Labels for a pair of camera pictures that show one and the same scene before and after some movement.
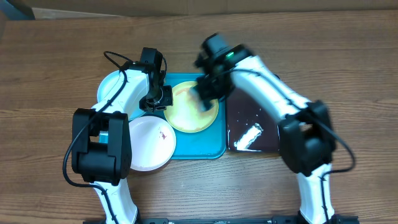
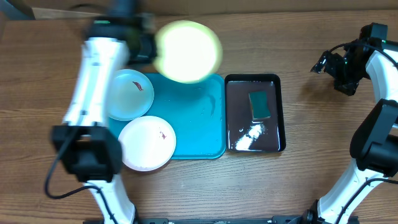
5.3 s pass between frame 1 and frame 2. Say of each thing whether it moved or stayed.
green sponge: moved
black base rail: stayed
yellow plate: moved
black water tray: stayed
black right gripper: moved
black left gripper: moved
